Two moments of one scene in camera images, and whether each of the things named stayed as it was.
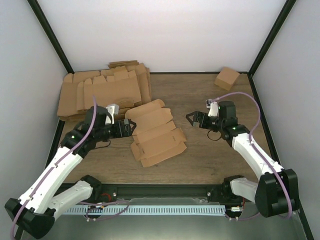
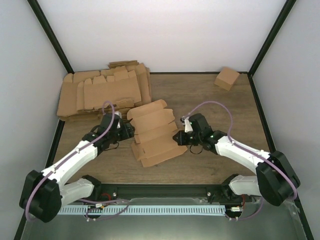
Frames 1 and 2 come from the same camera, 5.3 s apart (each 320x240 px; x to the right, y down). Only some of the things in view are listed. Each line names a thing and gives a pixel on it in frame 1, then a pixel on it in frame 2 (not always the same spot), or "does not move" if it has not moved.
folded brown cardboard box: x=226 y=78 does not move
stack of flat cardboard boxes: x=125 y=83 does not move
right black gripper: x=202 y=119 to x=182 y=141
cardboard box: x=156 y=138 does not move
